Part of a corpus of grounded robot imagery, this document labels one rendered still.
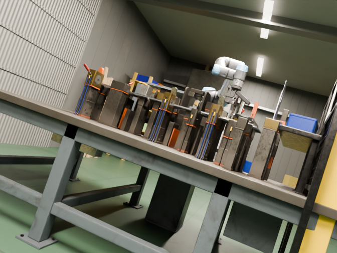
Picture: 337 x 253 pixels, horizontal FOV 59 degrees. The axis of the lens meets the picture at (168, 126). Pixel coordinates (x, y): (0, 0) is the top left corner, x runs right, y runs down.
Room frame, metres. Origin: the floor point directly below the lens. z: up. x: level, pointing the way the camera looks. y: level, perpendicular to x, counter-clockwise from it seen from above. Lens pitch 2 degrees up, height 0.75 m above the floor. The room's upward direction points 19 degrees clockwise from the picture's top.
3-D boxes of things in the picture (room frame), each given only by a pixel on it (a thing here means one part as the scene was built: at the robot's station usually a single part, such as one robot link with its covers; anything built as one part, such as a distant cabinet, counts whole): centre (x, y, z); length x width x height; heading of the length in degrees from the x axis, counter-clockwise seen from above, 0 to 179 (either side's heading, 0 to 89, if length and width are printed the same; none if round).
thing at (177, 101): (2.41, -0.02, 0.89); 0.12 x 0.07 x 0.38; 156
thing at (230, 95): (1.98, -0.34, 1.16); 0.09 x 0.08 x 0.12; 66
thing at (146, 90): (2.50, 0.26, 0.90); 0.13 x 0.08 x 0.41; 156
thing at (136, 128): (2.29, 0.23, 0.84); 0.12 x 0.05 x 0.29; 156
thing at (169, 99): (2.00, 0.06, 0.87); 0.12 x 0.07 x 0.35; 156
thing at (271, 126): (1.78, -0.58, 0.88); 0.08 x 0.08 x 0.36; 66
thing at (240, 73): (1.98, -0.34, 1.32); 0.09 x 0.08 x 0.11; 177
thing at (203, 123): (2.30, -0.26, 0.91); 0.07 x 0.05 x 0.42; 156
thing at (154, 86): (2.60, 0.11, 1.16); 0.37 x 0.14 x 0.02; 66
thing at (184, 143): (1.92, -0.13, 0.84); 0.10 x 0.05 x 0.29; 156
